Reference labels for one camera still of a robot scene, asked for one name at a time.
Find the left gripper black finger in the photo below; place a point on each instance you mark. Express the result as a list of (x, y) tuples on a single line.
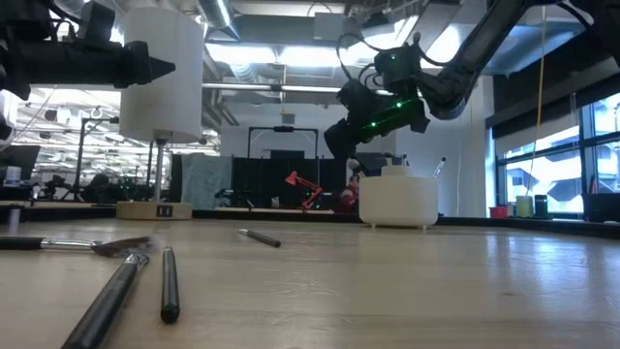
[(160, 67), (135, 63)]

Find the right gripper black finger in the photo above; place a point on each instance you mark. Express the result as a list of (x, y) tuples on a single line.
[(356, 132), (339, 140)]

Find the small dark pen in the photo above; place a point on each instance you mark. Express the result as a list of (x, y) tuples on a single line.
[(264, 238)]

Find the black fan makeup brush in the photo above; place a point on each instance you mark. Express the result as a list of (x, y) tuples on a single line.
[(63, 244)]

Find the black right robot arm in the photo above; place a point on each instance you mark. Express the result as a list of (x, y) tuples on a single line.
[(465, 72)]

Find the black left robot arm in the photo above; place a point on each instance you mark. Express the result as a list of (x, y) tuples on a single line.
[(7, 29)]

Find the white table lamp wooden base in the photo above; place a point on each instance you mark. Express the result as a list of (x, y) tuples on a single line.
[(162, 97)]

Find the red desk lamp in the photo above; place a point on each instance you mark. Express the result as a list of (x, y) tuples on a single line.
[(302, 183)]

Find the person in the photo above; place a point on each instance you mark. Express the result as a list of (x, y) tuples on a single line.
[(348, 196)]

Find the black partition panel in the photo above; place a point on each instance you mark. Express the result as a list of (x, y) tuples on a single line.
[(271, 181)]

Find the white round organizer cup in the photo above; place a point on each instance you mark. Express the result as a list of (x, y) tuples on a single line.
[(397, 203)]

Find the black tripod stand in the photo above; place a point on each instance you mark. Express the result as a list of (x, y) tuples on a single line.
[(81, 160)]

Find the black monitor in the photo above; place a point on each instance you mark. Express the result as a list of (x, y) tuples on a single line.
[(19, 160)]

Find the grey-blue cloth cover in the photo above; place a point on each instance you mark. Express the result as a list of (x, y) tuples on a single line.
[(206, 181)]

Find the red container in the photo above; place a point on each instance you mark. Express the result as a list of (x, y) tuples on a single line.
[(498, 212)]

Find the green cup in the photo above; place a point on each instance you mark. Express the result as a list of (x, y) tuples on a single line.
[(524, 207)]

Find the black cup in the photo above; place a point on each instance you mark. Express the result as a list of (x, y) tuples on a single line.
[(541, 207)]

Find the black box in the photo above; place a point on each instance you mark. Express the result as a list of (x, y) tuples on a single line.
[(603, 207)]

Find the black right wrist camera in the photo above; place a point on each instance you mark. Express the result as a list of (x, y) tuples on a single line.
[(356, 97)]

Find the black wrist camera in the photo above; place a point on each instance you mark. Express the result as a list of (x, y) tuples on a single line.
[(356, 97), (97, 22)]

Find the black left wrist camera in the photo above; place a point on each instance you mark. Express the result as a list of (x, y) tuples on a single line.
[(97, 22)]

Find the black tube frame stand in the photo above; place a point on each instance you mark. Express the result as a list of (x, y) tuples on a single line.
[(283, 129)]

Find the silver ceiling duct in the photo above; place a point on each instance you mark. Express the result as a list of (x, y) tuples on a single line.
[(218, 14)]

